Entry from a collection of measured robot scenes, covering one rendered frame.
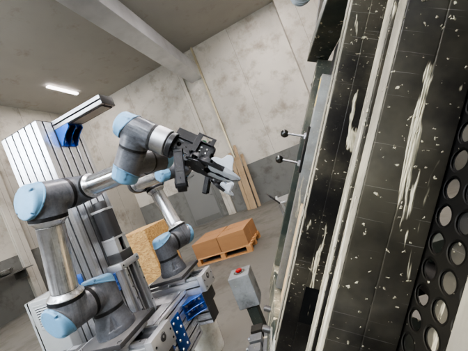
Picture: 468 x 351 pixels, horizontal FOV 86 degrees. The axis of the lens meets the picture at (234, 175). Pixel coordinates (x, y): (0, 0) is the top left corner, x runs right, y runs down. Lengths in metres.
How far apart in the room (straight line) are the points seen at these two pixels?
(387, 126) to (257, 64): 9.92
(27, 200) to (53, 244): 0.16
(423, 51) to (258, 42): 10.15
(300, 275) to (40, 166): 1.27
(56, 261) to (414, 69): 1.05
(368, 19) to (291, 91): 9.17
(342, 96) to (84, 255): 1.27
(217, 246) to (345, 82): 4.62
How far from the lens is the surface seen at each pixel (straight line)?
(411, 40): 0.31
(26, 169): 1.58
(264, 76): 10.01
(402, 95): 0.30
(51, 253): 1.07
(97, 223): 1.45
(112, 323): 1.23
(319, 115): 1.15
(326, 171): 0.58
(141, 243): 3.05
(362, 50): 0.63
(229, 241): 4.91
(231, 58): 10.46
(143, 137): 0.70
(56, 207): 1.03
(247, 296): 1.50
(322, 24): 1.16
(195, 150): 0.66
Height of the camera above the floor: 1.45
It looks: level
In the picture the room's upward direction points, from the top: 22 degrees counter-clockwise
